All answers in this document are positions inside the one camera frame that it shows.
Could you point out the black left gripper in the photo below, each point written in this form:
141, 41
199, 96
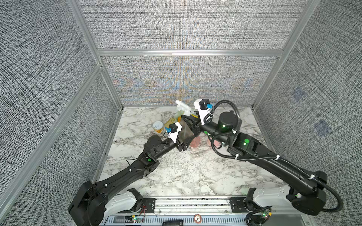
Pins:
184, 146

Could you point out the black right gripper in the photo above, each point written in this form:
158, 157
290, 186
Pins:
198, 129

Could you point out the clear grey spray bottle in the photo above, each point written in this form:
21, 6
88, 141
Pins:
185, 135

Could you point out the translucent pink spray bottle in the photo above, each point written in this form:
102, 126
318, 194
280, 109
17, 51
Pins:
195, 142

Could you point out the translucent white spray nozzle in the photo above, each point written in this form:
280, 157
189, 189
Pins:
181, 106

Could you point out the opaque pink spray bottle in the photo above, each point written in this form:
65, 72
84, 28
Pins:
217, 144

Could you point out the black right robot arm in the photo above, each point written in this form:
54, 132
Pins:
305, 190

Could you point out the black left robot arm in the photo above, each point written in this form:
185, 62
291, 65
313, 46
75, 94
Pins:
89, 204

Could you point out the green scalloped plate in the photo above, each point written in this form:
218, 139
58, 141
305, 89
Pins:
178, 115

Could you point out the small round white can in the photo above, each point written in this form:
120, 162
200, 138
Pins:
158, 126

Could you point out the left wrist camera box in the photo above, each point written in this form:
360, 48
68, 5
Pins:
173, 131

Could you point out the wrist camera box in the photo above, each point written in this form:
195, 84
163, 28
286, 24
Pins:
204, 109
173, 131

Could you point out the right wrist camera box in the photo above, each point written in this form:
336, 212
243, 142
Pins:
204, 109

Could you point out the aluminium front rail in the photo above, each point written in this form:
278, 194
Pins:
196, 211

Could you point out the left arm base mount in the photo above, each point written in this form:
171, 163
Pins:
146, 205

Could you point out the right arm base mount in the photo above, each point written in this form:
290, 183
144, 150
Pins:
246, 204

